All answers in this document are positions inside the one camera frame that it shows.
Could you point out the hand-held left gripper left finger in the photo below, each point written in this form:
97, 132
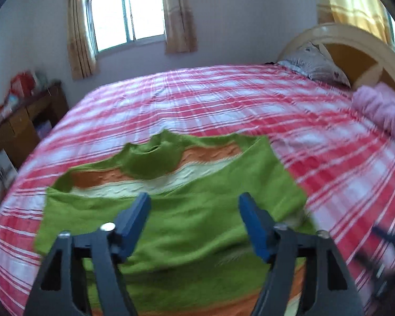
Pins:
135, 223

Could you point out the brown wooden desk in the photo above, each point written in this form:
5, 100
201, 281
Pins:
16, 128

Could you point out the cream wooden headboard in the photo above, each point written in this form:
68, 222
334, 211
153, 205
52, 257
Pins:
349, 36

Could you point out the pink fluffy blanket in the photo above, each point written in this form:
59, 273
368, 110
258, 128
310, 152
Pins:
381, 105

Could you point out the red plaid bed sheet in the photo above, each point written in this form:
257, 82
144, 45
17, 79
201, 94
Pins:
217, 105

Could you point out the red bags on nightstand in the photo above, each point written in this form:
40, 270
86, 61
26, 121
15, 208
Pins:
21, 84

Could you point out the grey patterned pillow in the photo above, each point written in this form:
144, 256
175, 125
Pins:
316, 65

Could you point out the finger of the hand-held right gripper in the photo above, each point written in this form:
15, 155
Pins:
383, 270

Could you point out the white printed box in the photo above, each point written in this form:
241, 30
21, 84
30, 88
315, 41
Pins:
8, 107

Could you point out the yellow curtain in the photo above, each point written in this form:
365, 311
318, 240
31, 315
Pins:
352, 0

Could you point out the window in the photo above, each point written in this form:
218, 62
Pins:
112, 19

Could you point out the green knit sweater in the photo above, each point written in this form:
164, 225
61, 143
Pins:
191, 237

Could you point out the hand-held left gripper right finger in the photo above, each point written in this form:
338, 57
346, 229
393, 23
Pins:
253, 227

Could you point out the beige patterned curtain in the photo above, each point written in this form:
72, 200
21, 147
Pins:
179, 23
80, 39

